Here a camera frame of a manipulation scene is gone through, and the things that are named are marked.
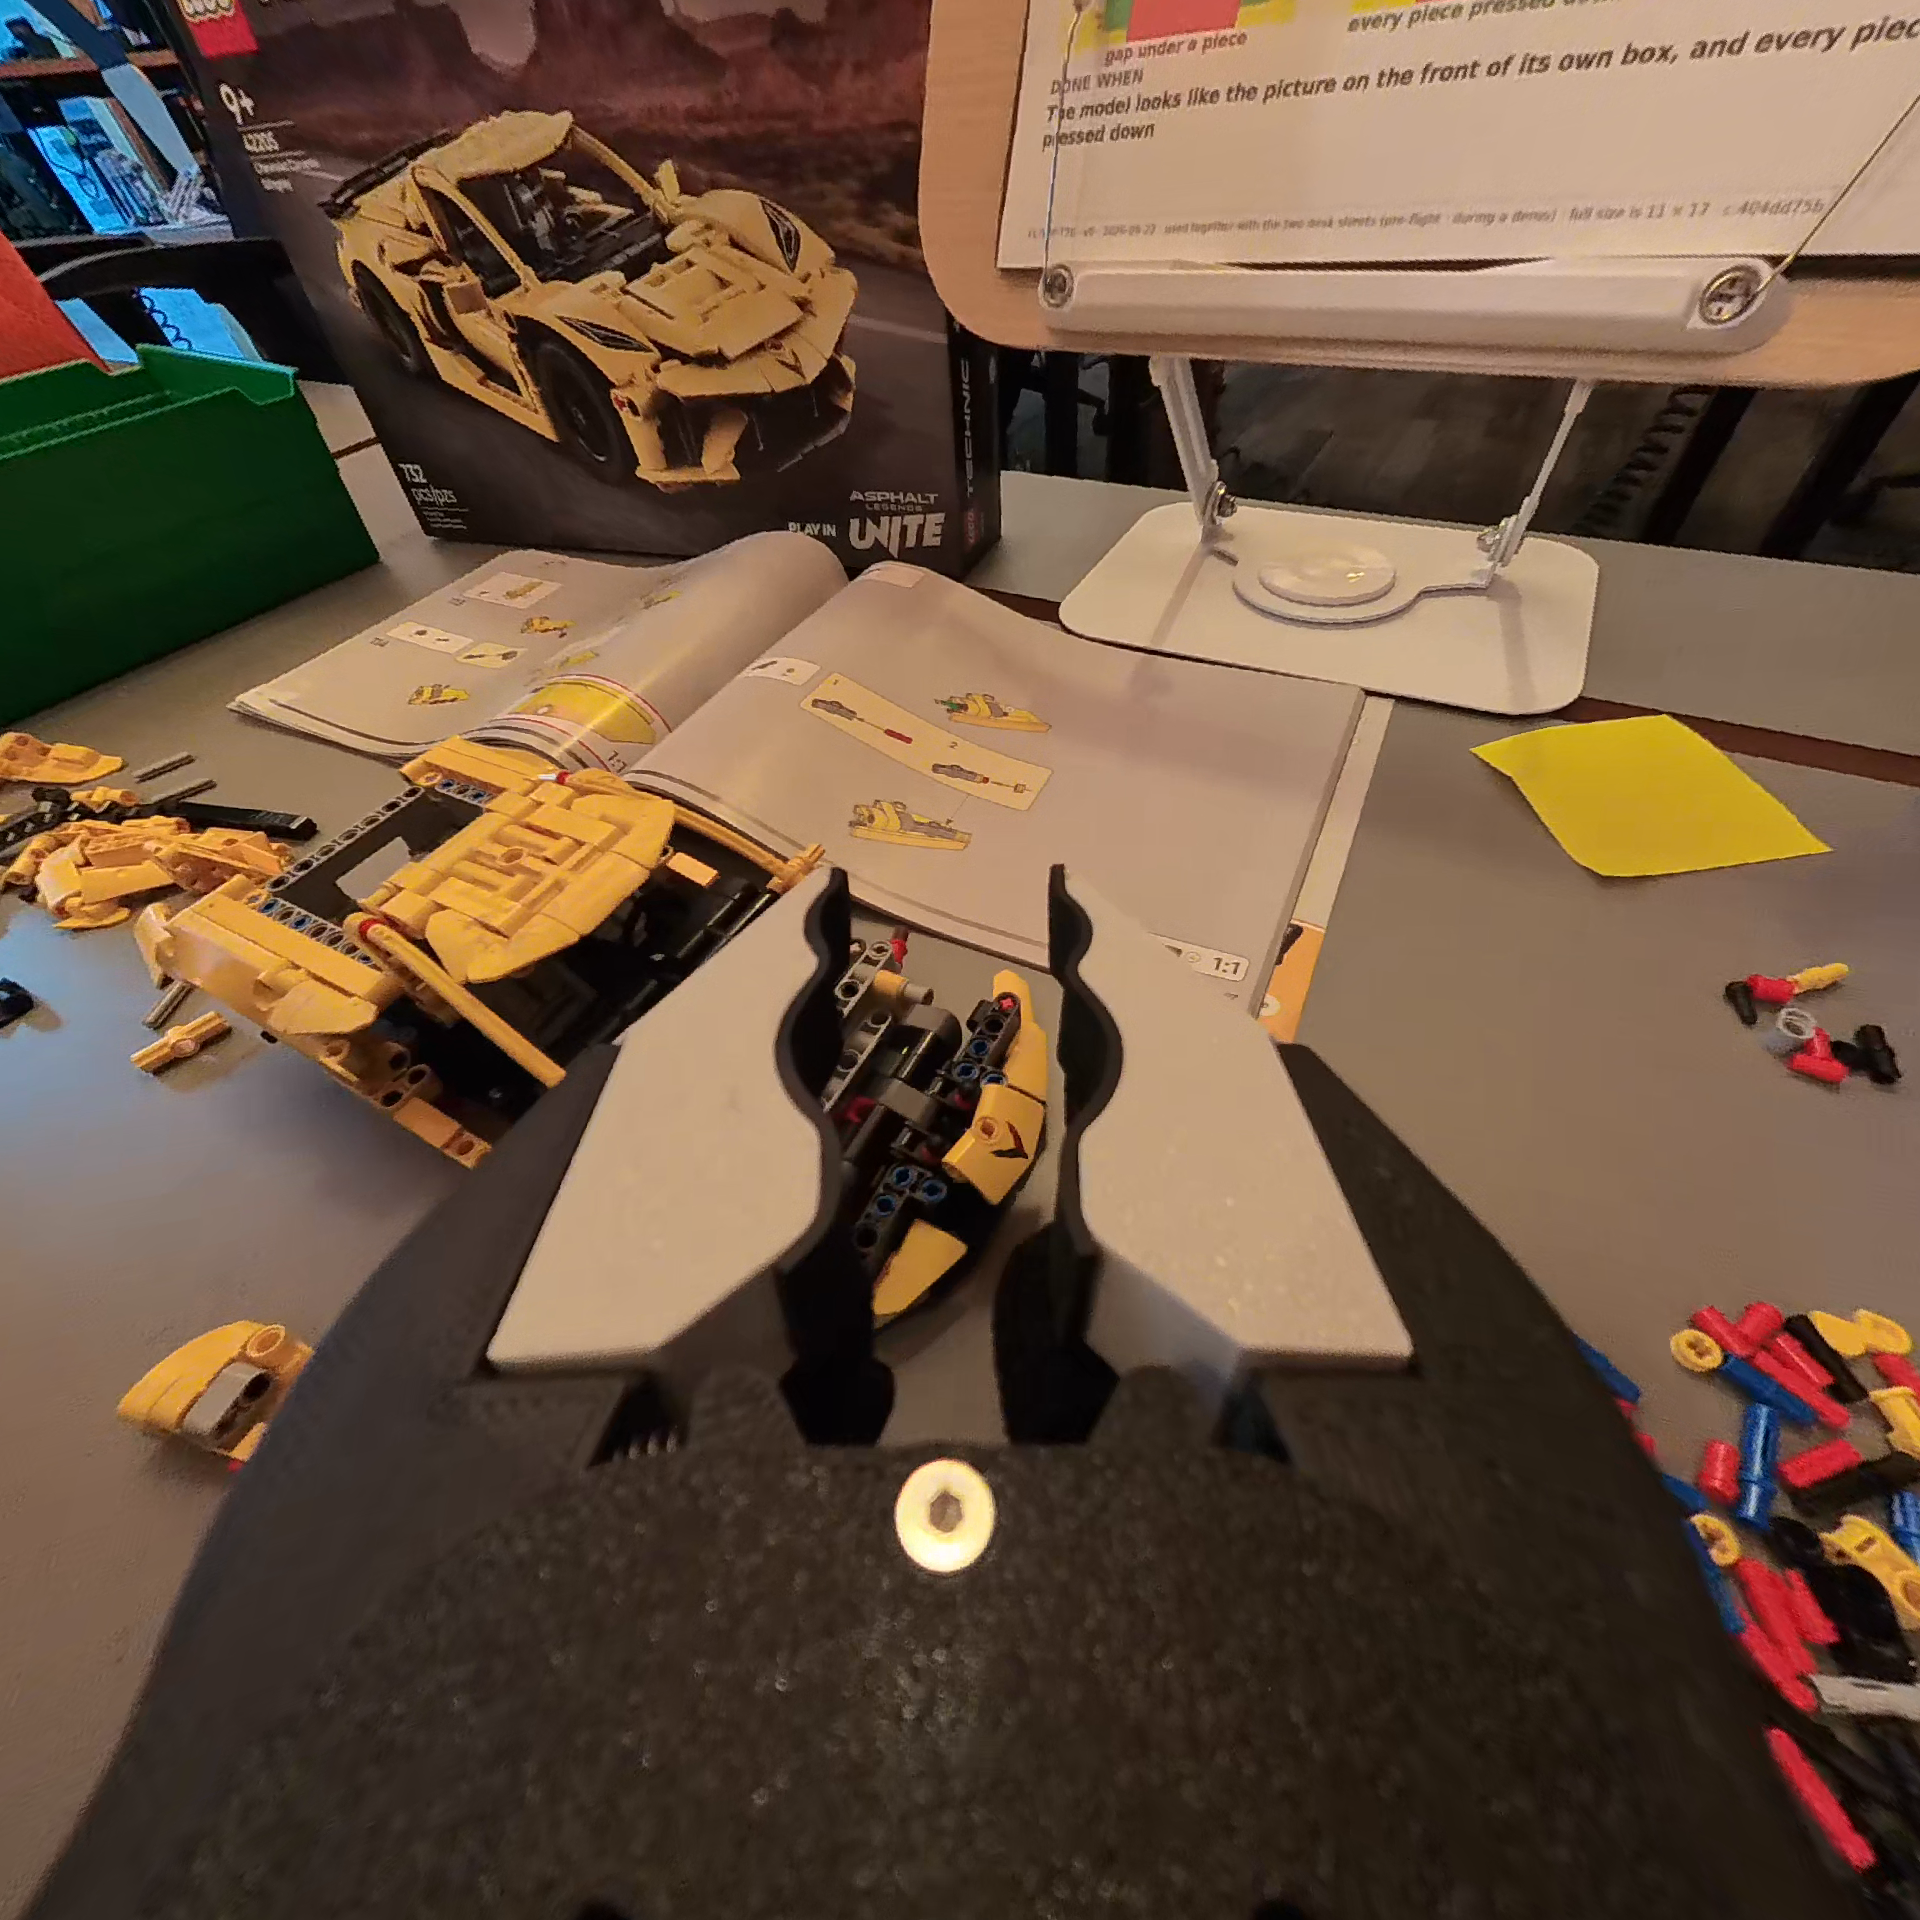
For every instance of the pile of yellow bricks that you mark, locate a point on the pile of yellow bricks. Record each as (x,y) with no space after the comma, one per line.
(119,870)

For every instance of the small cluster of pins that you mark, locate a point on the small cluster of pins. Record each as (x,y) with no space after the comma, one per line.
(1808,1051)

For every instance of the green plastic bin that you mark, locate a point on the green plastic bin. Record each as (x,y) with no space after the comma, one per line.
(165,510)

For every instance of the red plastic bin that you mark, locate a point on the red plastic bin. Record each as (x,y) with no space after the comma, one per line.
(38,316)

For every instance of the yellow toy car model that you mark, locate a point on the yellow toy car model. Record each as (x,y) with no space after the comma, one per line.
(510,885)

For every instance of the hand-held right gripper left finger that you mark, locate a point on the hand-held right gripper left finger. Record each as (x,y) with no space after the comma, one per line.
(662,1200)

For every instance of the toy car set box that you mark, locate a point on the toy car set box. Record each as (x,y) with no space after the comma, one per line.
(600,300)

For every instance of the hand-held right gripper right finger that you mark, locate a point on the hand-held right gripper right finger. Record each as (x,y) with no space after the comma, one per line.
(1244,1200)

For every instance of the yellow sticky note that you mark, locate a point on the yellow sticky note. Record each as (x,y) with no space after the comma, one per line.
(1652,796)

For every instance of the yellow panel subassembly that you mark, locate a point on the yellow panel subassembly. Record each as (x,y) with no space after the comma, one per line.
(194,1382)

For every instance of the grey desk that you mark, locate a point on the grey desk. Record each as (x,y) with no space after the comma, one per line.
(1501,1126)

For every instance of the storage shelf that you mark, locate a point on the storage shelf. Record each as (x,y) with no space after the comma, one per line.
(90,166)

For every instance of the pile of red blue pins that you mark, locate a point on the pile of red blue pins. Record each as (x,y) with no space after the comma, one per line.
(1793,1388)

